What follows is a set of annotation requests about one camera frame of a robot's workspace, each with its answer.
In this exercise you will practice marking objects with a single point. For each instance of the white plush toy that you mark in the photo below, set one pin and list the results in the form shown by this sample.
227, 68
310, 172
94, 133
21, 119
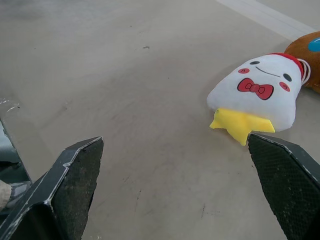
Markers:
255, 100

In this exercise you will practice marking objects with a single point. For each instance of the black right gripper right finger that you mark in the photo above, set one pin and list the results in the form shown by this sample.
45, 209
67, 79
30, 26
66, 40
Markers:
287, 180

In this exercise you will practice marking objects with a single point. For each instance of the brown plush toy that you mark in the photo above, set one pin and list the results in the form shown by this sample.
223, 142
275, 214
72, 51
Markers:
303, 53

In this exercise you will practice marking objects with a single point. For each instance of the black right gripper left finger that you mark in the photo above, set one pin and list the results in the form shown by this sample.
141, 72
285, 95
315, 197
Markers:
72, 185

